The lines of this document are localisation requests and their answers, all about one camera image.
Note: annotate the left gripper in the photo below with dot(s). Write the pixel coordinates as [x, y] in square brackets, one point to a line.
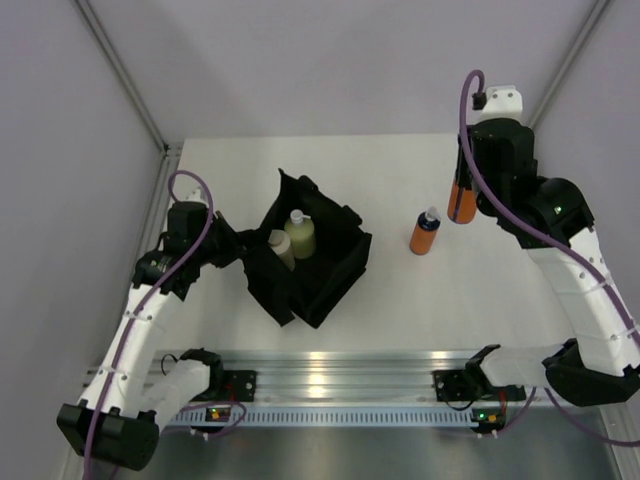
[235, 243]

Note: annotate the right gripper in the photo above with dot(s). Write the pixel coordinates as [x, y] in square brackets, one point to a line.
[462, 179]

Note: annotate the orange pump bottle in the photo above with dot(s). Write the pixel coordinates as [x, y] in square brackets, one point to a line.
[462, 205]
[425, 231]

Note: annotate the yellow pump lotion bottle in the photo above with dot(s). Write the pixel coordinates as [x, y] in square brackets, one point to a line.
[301, 231]

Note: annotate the black canvas bag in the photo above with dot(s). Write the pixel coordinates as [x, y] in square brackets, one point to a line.
[314, 287]

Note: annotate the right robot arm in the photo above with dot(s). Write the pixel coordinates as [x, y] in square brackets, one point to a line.
[552, 223]

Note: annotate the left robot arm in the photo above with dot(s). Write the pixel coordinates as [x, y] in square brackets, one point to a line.
[118, 419]

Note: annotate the beige white-capped bottle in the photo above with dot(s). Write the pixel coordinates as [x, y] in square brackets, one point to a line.
[280, 243]

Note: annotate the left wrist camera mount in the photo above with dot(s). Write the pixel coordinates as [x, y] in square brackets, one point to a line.
[197, 195]

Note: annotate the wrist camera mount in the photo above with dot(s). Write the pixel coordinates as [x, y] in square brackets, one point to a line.
[502, 101]
[197, 195]

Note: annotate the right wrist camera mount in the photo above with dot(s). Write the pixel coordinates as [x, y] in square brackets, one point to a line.
[502, 101]

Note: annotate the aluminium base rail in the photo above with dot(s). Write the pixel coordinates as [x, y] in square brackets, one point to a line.
[365, 378]

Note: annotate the right frame post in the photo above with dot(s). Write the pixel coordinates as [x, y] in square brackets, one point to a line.
[571, 54]

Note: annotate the frame post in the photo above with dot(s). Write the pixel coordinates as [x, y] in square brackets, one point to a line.
[571, 54]
[99, 33]

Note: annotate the left frame post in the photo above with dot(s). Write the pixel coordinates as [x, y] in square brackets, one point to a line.
[99, 33]

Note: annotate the slotted cable duct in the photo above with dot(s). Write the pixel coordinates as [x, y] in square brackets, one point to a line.
[218, 417]

